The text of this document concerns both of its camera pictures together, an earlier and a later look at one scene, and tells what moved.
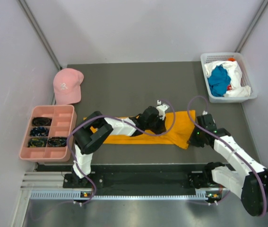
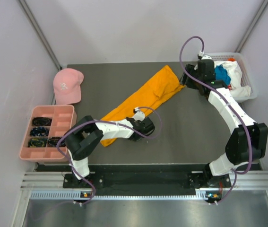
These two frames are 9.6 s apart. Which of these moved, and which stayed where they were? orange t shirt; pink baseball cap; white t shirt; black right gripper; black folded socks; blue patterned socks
Moved: black right gripper; orange t shirt
Stayed: blue patterned socks; white t shirt; pink baseball cap; black folded socks
